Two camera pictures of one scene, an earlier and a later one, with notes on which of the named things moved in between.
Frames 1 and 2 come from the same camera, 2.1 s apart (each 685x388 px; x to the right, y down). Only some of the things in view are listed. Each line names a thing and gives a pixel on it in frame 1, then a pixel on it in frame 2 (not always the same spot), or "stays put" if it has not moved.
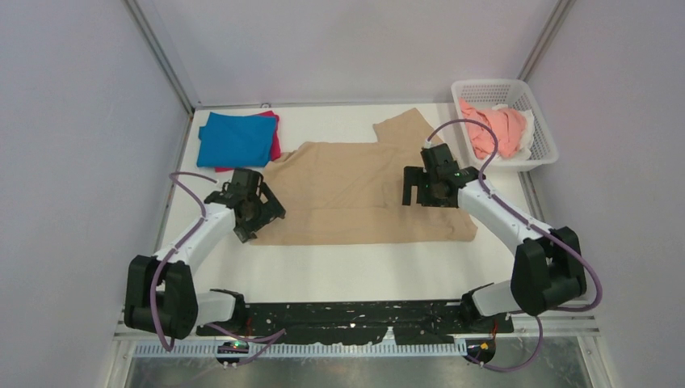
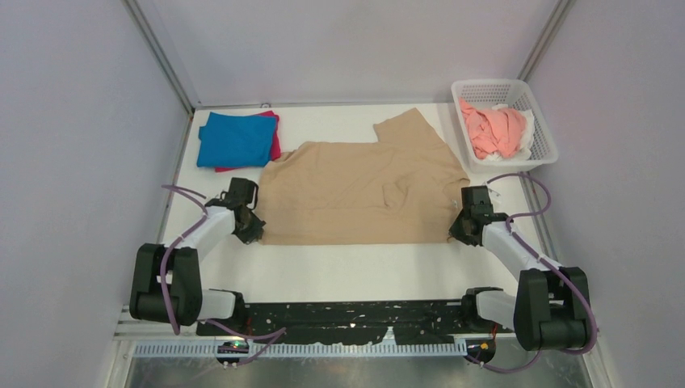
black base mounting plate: x=313 y=322 stays put
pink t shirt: x=510 y=128 stays put
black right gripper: x=413 y=177 → x=455 y=231
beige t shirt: x=348 y=192 stays put
